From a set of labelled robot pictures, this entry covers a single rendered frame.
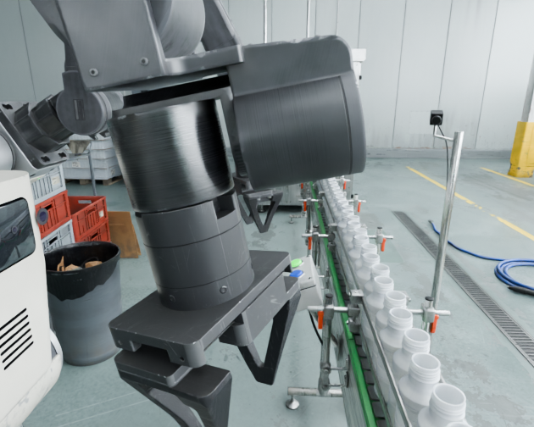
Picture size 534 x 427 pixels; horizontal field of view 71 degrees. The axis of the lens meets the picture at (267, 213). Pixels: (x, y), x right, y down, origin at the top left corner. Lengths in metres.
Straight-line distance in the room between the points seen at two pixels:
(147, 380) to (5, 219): 0.41
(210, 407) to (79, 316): 2.20
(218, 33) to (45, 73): 11.86
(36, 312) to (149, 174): 0.50
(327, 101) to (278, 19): 10.47
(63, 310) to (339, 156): 2.27
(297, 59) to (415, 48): 10.82
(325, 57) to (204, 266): 0.12
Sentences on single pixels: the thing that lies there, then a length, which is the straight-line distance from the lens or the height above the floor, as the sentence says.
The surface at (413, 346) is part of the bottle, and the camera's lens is 0.62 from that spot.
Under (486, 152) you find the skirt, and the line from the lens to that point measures 11.77.
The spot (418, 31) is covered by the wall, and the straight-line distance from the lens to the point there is 11.05.
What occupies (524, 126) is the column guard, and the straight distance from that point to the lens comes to 9.11.
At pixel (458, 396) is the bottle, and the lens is 0.55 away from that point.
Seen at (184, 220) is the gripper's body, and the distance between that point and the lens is 0.19.
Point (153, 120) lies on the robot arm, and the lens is 0.18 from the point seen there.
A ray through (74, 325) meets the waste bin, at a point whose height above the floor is 0.29.
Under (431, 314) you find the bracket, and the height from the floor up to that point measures 1.08.
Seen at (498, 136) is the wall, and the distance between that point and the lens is 11.88.
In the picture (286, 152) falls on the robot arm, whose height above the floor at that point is 1.48.
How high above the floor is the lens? 1.50
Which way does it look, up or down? 17 degrees down
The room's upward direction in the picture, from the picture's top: straight up
